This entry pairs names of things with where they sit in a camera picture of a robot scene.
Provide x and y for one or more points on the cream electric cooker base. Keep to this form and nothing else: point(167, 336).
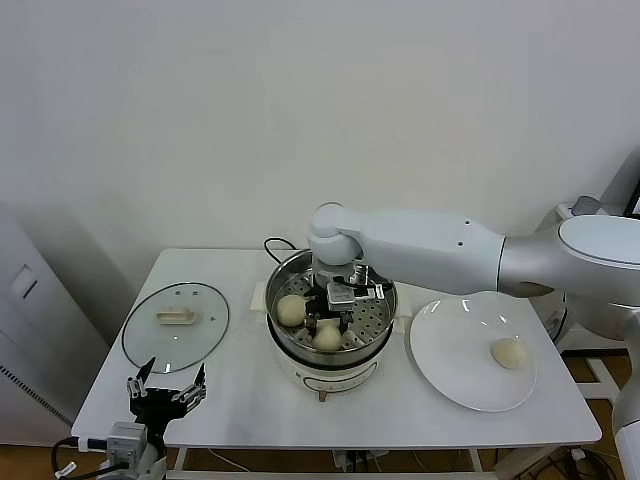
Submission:
point(325, 375)

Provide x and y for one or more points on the white round plate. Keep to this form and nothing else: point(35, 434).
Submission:
point(450, 360)

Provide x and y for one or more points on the white power strip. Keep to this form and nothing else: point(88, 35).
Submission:
point(345, 457)

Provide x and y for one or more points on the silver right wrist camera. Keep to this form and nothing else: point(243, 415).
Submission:
point(339, 297)

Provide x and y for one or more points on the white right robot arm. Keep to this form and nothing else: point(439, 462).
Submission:
point(425, 250)

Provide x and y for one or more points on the white metal cabinet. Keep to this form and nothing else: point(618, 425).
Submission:
point(30, 350)

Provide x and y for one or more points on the stainless steel steamer basket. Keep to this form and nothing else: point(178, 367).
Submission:
point(372, 322)

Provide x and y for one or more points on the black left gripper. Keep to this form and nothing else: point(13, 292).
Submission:
point(157, 405)

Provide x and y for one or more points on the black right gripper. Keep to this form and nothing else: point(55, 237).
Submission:
point(315, 306)

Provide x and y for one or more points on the white table frame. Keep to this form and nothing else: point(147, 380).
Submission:
point(477, 457)

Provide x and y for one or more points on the grey cylindrical speaker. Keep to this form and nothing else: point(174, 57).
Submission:
point(586, 204)

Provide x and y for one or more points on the black laptop screen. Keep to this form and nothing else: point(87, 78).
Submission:
point(631, 200)

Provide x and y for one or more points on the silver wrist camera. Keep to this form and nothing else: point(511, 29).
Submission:
point(339, 297)
point(126, 442)

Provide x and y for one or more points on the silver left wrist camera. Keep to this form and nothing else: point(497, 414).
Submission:
point(126, 442)

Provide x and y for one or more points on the white steamed baozi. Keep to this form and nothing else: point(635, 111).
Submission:
point(327, 340)
point(290, 310)
point(509, 353)

